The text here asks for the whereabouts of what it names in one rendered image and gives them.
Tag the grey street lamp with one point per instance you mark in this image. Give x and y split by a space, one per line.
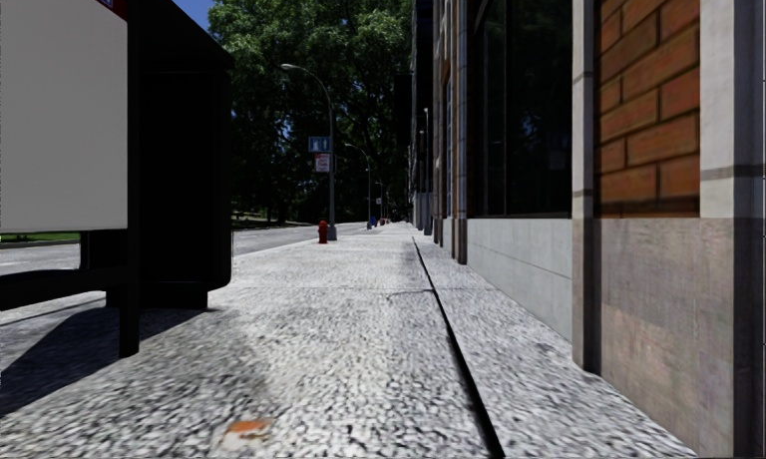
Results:
331 171
368 189
381 201

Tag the red fire hydrant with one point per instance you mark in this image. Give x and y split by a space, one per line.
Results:
323 232

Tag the trees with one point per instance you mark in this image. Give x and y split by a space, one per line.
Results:
335 46

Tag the red brick building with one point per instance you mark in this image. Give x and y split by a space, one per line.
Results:
646 159

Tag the black bus shelter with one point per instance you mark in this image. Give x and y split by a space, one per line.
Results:
63 106

